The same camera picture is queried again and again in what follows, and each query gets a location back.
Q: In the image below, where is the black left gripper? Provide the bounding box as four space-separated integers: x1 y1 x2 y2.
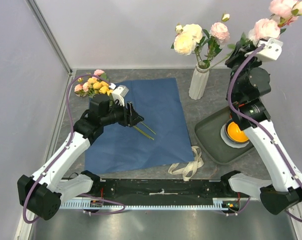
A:
101 98 144 128

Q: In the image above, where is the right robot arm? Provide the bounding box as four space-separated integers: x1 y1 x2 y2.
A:
219 38 302 215

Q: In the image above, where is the cream white rose stem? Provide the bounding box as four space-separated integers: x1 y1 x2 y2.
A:
171 23 208 69

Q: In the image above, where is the blue wrapping paper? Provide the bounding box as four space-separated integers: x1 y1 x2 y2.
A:
84 78 193 175

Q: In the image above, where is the white plate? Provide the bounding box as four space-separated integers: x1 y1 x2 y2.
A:
220 124 250 149

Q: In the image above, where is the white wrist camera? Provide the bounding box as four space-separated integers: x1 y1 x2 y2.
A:
256 38 283 62
110 85 129 106

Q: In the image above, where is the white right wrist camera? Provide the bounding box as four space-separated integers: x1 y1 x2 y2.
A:
256 38 283 62

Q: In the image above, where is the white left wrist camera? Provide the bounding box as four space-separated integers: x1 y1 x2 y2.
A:
110 85 129 106

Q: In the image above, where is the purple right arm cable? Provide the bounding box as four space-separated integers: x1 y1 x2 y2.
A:
215 43 302 223

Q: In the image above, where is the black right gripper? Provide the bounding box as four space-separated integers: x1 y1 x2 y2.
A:
224 41 265 99

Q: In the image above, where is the white ribbed vase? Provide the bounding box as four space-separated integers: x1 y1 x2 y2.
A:
189 64 210 100

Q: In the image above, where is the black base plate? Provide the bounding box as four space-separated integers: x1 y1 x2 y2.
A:
72 177 241 207

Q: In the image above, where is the cream ribbon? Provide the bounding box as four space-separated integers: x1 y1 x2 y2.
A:
168 146 204 182

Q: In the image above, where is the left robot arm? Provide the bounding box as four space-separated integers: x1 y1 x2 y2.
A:
17 95 144 224

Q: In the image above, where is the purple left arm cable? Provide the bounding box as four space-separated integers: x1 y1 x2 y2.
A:
23 75 126 224

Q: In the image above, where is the dark green tray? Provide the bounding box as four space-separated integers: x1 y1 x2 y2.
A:
195 106 255 165

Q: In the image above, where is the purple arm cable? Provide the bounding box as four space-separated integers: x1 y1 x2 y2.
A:
23 75 126 224
215 43 302 223

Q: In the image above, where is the orange bowl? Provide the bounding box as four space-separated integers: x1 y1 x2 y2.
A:
226 120 249 144

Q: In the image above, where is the double pink rose stem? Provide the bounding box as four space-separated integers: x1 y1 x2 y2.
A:
240 0 302 46

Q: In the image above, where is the pink rose stem with bud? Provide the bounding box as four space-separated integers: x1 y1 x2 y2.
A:
202 13 230 69

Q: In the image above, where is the artificial flower bouquet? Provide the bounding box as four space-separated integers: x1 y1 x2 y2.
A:
74 70 155 141

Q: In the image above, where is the slotted cable duct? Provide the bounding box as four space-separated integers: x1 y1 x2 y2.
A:
60 197 239 211

